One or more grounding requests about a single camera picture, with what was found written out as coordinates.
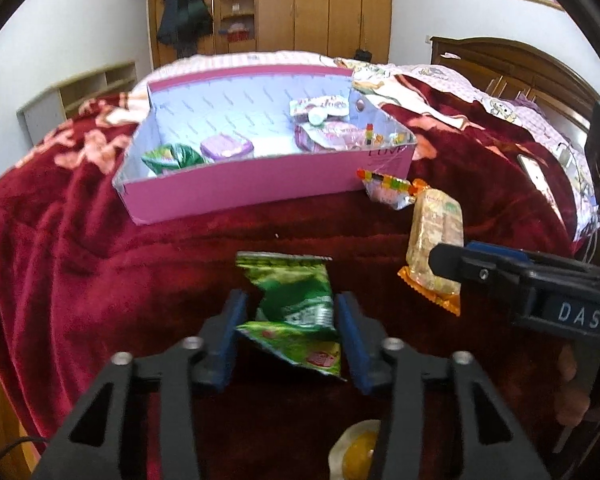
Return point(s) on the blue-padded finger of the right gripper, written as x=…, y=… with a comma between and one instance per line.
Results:
x=500, y=251

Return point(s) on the orange cracker packet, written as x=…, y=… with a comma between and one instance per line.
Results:
x=437, y=219

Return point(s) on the white low shelf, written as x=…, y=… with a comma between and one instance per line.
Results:
x=61, y=101

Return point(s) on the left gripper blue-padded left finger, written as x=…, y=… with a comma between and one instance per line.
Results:
x=98, y=446

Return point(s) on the wooden wardrobe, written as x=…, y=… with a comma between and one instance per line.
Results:
x=338, y=28

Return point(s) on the red floral blanket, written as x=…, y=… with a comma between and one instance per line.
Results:
x=80, y=281

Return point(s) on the wooden headboard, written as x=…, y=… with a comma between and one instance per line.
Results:
x=507, y=68

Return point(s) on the person's right hand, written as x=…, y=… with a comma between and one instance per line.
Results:
x=571, y=402

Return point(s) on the dark hanging jacket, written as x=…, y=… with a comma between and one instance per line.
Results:
x=183, y=24

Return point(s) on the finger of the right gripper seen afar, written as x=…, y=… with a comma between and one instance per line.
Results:
x=464, y=266

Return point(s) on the green snack bag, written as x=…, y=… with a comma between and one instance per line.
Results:
x=171, y=157
x=295, y=319

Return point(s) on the pink white snack bag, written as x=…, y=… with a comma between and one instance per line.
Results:
x=318, y=110

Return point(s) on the pink cardboard box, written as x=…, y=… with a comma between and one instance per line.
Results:
x=252, y=101

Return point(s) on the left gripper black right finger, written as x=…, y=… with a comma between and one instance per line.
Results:
x=376, y=360

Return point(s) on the colourful gummy candy packet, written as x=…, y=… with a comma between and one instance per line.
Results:
x=391, y=191

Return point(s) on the purple mint tin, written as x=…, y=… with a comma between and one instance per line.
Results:
x=226, y=146

